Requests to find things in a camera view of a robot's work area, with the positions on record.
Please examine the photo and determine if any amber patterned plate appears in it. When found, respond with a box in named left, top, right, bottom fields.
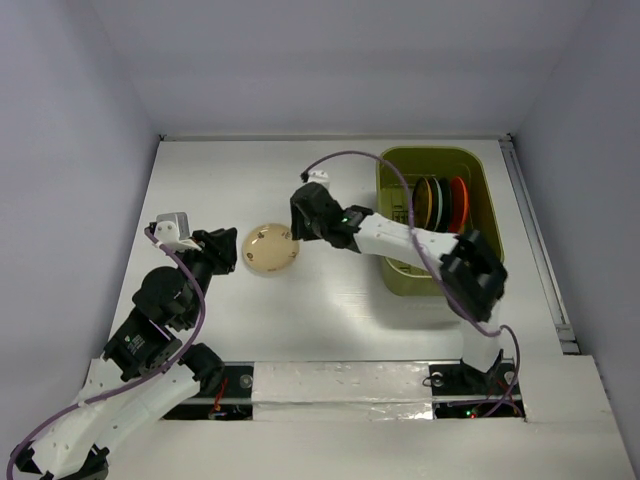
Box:
left=412, top=177, right=436, bottom=229

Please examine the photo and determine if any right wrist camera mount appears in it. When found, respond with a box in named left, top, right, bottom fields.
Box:
left=300, top=170, right=330, bottom=190

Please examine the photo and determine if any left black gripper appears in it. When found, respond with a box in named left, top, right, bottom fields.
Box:
left=172, top=226, right=238, bottom=326

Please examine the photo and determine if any olive green dish rack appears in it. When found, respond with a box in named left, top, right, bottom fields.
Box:
left=376, top=146, right=504, bottom=296

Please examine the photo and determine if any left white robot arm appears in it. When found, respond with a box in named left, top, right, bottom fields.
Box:
left=6, top=221, right=237, bottom=479

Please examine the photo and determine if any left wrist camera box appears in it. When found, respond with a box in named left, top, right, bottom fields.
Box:
left=150, top=212, right=193, bottom=251

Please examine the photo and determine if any beige plate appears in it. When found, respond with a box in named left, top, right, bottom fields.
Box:
left=241, top=223, right=300, bottom=276

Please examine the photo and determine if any right aluminium rail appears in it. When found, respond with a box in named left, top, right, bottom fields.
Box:
left=499, top=135, right=582, bottom=356

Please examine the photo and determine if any orange plate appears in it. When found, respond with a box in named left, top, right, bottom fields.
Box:
left=449, top=176, right=470, bottom=233

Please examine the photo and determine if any foil covered base strip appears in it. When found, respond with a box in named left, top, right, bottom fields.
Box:
left=251, top=361, right=434, bottom=422

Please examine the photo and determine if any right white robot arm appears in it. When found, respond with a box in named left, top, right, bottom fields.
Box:
left=290, top=182, right=508, bottom=392

